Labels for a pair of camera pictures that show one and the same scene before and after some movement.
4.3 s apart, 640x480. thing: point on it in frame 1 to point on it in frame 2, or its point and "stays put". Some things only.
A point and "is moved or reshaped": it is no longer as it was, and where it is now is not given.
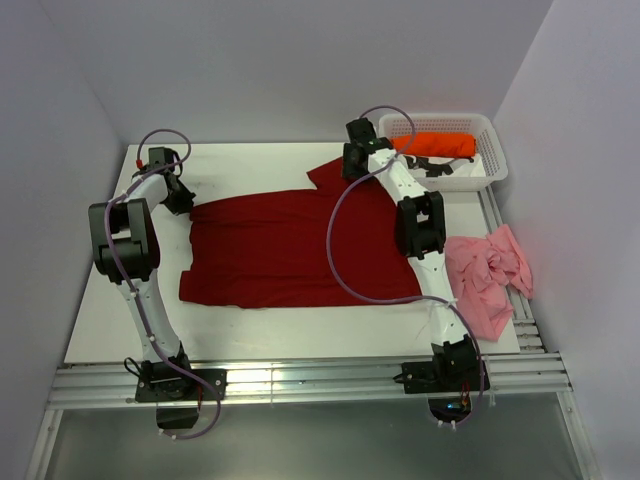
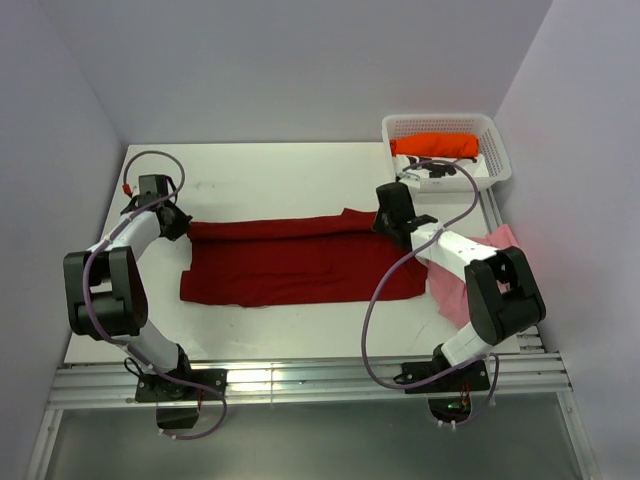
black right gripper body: x=349 y=169 to x=382 y=222
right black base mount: x=453 y=368 stays put
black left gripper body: x=180 y=200 to x=180 y=222
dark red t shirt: x=272 y=249 is moved or reshaped
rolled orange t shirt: x=436 y=144 stays put
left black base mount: x=161 y=382 stays put
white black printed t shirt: x=435 y=167 stays put
